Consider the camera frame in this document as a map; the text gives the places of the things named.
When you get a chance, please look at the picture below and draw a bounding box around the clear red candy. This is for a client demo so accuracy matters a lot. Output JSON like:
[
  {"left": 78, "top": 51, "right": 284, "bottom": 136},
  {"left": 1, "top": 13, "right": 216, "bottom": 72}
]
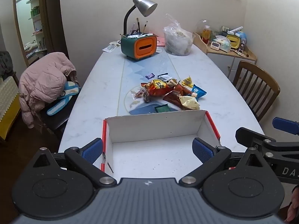
[{"left": 131, "top": 88, "right": 146, "bottom": 100}]

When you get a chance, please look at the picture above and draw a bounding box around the brown foil snack bag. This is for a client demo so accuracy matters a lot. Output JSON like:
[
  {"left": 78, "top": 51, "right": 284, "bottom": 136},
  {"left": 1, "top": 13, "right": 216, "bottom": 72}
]
[{"left": 163, "top": 83, "right": 192, "bottom": 109}]

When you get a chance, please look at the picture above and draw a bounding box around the white blue snack packet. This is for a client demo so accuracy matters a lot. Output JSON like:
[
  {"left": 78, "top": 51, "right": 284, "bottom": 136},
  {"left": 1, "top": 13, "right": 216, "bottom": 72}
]
[{"left": 157, "top": 73, "right": 174, "bottom": 82}]

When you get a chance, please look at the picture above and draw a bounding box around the yellow cushioned bench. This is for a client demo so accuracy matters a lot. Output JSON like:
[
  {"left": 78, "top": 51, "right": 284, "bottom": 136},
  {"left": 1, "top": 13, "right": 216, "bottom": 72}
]
[{"left": 0, "top": 76, "right": 20, "bottom": 141}]

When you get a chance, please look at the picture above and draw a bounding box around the orange drink bottle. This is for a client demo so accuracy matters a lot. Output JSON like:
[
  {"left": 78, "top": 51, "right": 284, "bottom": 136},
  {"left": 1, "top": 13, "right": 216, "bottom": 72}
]
[{"left": 201, "top": 25, "right": 211, "bottom": 45}]

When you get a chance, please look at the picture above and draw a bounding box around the wooden side cabinet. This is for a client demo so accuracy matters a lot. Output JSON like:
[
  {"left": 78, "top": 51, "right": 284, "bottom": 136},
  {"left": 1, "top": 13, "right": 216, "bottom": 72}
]
[{"left": 193, "top": 32, "right": 258, "bottom": 82}]

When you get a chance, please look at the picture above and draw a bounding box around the yellow tissue box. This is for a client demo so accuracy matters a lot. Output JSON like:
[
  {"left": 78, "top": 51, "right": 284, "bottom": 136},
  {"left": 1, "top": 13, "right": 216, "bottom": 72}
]
[{"left": 226, "top": 34, "right": 241, "bottom": 50}]

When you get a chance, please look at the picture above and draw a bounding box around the white paper leaflet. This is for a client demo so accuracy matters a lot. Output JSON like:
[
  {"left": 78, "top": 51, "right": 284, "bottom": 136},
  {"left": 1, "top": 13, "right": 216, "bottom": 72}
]
[{"left": 103, "top": 43, "right": 120, "bottom": 53}]

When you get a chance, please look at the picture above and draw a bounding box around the green orange tissue box organizer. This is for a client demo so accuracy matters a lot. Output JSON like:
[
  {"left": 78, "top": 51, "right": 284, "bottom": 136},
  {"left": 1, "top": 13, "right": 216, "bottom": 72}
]
[{"left": 120, "top": 33, "right": 157, "bottom": 60}]

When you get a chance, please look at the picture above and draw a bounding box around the pink puffer jacket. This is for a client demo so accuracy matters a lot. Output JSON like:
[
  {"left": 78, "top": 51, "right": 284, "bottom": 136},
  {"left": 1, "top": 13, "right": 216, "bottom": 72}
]
[{"left": 18, "top": 52, "right": 78, "bottom": 128}]

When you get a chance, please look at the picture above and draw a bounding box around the white cardboard box red trim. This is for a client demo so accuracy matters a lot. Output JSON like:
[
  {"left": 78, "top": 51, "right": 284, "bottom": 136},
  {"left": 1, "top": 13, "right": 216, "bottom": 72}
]
[{"left": 98, "top": 110, "right": 221, "bottom": 181}]

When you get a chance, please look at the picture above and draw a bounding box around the person's right hand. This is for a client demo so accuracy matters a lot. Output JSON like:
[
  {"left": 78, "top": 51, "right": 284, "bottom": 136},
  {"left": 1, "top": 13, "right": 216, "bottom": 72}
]
[{"left": 284, "top": 186, "right": 299, "bottom": 223}]

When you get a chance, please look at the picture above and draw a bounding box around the blue white bag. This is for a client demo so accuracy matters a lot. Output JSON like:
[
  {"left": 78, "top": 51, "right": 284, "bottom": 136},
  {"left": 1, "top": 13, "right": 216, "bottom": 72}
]
[{"left": 47, "top": 81, "right": 81, "bottom": 116}]

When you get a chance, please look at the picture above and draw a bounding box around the wooden chair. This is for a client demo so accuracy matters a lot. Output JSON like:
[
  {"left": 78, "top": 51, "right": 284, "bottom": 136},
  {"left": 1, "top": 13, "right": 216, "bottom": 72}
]
[{"left": 233, "top": 61, "right": 280, "bottom": 122}]

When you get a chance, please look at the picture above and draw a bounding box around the white digital timer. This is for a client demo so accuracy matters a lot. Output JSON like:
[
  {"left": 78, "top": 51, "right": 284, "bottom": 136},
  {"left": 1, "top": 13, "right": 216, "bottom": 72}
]
[{"left": 210, "top": 41, "right": 220, "bottom": 51}]

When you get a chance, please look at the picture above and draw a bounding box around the small yellow snack packet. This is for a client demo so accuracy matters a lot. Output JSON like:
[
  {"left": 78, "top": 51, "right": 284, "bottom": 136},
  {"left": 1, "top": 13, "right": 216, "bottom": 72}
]
[{"left": 181, "top": 76, "right": 194, "bottom": 88}]

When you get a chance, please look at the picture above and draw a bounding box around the blue cookie packet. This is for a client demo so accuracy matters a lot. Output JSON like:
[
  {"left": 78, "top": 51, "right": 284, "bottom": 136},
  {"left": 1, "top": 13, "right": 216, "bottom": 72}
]
[{"left": 192, "top": 84, "right": 207, "bottom": 100}]

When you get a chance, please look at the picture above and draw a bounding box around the wet wipes pack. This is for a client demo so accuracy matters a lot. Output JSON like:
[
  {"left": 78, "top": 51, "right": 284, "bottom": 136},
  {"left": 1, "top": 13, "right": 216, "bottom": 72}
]
[{"left": 214, "top": 35, "right": 231, "bottom": 53}]

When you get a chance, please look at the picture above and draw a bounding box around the clear plastic bag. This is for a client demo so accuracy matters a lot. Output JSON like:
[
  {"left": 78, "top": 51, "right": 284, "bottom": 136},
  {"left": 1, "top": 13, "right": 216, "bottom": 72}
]
[{"left": 163, "top": 14, "right": 195, "bottom": 56}]

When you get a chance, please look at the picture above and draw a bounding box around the purple candy wrapper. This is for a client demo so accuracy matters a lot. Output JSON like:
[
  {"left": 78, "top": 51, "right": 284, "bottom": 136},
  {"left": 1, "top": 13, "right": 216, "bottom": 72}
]
[{"left": 145, "top": 73, "right": 155, "bottom": 79}]

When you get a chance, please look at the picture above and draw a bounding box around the red yellow chip bag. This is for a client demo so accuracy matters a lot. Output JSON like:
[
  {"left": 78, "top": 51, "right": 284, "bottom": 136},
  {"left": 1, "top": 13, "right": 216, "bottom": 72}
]
[{"left": 140, "top": 79, "right": 174, "bottom": 97}]

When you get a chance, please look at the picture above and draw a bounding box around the cream patterned snack packet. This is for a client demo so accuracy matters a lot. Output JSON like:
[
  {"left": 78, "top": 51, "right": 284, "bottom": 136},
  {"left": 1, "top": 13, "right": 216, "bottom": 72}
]
[{"left": 179, "top": 96, "right": 200, "bottom": 110}]

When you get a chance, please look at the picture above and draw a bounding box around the orange egg yolk pastry packet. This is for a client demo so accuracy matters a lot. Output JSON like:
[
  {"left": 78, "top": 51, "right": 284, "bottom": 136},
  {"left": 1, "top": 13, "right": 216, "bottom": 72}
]
[{"left": 166, "top": 78, "right": 178, "bottom": 87}]

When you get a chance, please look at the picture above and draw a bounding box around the green snack bar wrapper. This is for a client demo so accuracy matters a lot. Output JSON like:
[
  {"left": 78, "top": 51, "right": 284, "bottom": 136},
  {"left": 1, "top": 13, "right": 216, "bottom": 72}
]
[{"left": 155, "top": 104, "right": 171, "bottom": 113}]

